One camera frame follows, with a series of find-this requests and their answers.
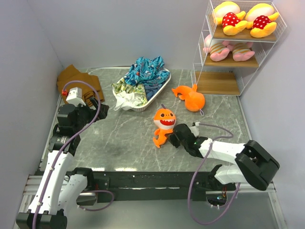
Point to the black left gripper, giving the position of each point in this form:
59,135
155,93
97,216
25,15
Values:
92,113

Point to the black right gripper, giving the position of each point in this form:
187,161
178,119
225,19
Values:
172,138

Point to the orange fox plush toy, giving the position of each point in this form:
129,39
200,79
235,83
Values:
165,120

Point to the orange whale plush toy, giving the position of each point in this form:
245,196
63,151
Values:
193,100

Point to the pink pig plush striped shirt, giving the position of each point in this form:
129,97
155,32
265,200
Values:
217,49

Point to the yellow plush red dotted dress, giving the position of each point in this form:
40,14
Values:
261,20

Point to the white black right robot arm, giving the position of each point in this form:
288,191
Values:
247,162

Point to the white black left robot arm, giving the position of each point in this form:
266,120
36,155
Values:
52,202

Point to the green white patterned cloth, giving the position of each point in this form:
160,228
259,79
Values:
128,96

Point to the white plastic laundry basket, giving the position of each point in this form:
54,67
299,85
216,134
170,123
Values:
152,93

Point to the blue patterned cloth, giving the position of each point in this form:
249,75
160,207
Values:
148,72

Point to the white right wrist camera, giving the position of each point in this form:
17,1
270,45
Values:
194,129

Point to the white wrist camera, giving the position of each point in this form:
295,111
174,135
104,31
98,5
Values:
194,129
74,96

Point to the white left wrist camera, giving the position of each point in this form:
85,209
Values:
74,96

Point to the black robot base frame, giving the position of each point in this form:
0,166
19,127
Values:
132,185

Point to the white wire wooden shelf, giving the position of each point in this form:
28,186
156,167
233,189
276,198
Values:
235,39

